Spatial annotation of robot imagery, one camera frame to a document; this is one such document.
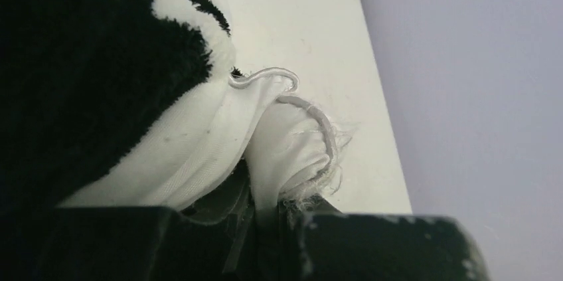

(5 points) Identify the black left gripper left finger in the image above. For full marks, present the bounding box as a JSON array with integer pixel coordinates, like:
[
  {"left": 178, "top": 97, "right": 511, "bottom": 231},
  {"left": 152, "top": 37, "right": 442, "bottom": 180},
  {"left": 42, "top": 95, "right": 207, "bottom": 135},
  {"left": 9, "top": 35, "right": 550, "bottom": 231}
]
[{"left": 1, "top": 161, "right": 252, "bottom": 280}]

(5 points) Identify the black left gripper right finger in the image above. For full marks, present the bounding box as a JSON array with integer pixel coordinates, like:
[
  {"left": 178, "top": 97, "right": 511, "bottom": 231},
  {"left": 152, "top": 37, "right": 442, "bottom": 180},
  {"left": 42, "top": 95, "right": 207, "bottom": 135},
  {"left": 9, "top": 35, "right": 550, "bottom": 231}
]
[{"left": 278, "top": 197, "right": 490, "bottom": 281}]

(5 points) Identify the white pillow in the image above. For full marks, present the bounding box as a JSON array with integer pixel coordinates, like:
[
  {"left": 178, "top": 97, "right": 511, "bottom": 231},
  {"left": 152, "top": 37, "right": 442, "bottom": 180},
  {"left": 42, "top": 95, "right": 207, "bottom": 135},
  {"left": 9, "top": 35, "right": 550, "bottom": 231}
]
[{"left": 49, "top": 68, "right": 350, "bottom": 213}]

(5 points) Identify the black white striped pillowcase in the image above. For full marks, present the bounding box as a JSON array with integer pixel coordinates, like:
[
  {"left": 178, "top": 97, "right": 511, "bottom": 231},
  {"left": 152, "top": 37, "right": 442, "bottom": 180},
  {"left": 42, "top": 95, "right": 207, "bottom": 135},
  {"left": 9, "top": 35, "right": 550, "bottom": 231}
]
[{"left": 1, "top": 0, "right": 234, "bottom": 218}]

